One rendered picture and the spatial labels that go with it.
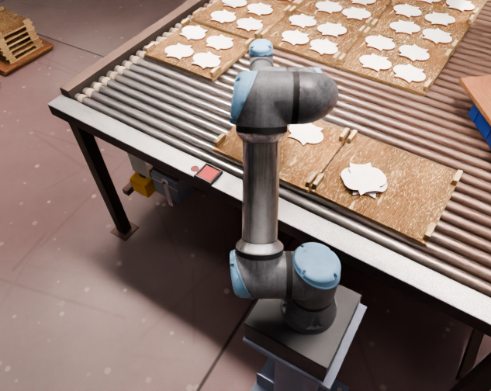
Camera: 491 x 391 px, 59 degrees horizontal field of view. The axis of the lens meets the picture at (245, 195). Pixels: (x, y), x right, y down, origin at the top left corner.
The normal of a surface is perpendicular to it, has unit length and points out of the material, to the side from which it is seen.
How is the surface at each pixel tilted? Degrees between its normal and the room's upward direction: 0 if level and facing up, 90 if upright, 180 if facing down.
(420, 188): 0
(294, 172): 0
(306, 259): 10
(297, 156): 0
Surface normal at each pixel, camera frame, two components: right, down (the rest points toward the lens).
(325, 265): 0.13, -0.69
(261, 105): -0.03, 0.25
